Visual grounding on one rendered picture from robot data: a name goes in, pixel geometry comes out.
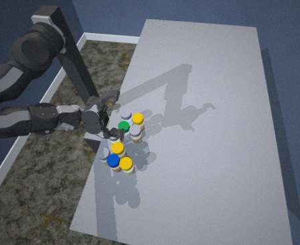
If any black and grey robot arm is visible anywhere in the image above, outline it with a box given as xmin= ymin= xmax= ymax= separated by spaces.
xmin=0 ymin=15 xmax=83 ymax=139

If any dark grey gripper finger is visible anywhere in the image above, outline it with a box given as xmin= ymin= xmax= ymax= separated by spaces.
xmin=96 ymin=126 xmax=125 ymax=141
xmin=89 ymin=89 xmax=120 ymax=113

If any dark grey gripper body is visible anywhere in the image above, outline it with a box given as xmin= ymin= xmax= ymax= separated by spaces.
xmin=81 ymin=96 xmax=108 ymax=134

